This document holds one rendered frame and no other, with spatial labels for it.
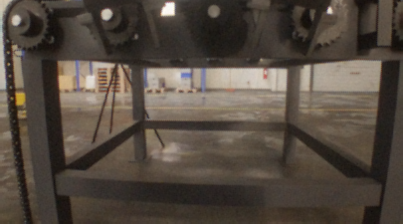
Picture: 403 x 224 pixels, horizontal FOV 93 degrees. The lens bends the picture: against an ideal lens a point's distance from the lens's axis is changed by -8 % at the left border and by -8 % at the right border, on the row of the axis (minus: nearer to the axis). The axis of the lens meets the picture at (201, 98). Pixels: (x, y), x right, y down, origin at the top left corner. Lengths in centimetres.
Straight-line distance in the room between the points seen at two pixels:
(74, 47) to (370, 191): 109
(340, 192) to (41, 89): 105
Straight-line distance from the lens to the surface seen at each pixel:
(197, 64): 159
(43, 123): 86
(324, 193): 82
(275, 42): 67
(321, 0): 51
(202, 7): 60
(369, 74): 1201
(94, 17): 53
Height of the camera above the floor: 69
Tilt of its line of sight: 6 degrees down
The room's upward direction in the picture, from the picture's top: straight up
